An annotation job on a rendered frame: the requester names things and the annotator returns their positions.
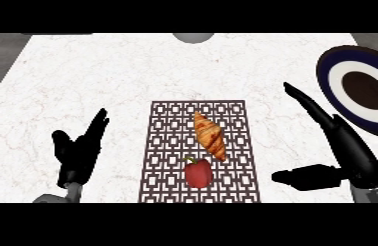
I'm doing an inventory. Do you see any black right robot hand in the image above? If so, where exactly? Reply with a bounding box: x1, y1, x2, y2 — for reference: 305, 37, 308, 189
270, 81, 378, 192

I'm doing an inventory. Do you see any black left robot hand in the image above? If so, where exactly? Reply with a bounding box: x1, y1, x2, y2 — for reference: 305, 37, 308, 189
50, 107, 111, 190

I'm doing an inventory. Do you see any blue white brown plate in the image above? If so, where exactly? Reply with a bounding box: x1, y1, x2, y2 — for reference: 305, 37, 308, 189
314, 45, 378, 137

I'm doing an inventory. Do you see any brown patterned placemat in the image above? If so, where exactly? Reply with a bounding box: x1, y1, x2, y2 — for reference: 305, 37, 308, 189
137, 100, 263, 204

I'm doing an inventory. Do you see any red bell pepper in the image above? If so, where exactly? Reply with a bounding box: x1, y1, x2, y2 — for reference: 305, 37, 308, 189
181, 156, 215, 190

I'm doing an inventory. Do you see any golden brown croissant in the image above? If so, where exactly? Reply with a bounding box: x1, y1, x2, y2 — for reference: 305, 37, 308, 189
192, 111, 227, 163

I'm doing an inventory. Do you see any grey round object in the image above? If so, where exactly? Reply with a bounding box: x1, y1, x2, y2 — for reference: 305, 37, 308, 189
171, 33, 215, 45

